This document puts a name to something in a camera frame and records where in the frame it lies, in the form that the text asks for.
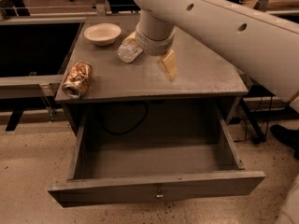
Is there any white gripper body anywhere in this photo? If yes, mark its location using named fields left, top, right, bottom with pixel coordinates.
left=135, top=24, right=176, bottom=56

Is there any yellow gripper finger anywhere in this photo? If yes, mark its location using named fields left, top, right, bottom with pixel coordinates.
left=158, top=49, right=178, bottom=81
left=122, top=32, right=136, bottom=45

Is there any clear plastic water bottle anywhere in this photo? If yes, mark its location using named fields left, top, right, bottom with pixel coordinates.
left=118, top=39, right=142, bottom=63

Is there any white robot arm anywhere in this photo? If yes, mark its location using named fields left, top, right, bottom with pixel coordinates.
left=134, top=0, right=299, bottom=111

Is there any open grey top drawer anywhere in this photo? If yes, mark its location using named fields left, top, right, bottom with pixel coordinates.
left=48, top=104, right=265, bottom=207

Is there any white paper bowl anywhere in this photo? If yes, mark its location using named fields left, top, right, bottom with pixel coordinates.
left=84, top=23, right=121, bottom=46

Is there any grey wooden cabinet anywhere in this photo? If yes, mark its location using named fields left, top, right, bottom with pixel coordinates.
left=54, top=13, right=249, bottom=135

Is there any crushed golden can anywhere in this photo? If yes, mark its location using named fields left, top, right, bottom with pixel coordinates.
left=62, top=61, right=93, bottom=99

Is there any black cable inside cabinet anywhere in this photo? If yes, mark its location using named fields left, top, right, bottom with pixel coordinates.
left=96, top=101, right=150, bottom=136

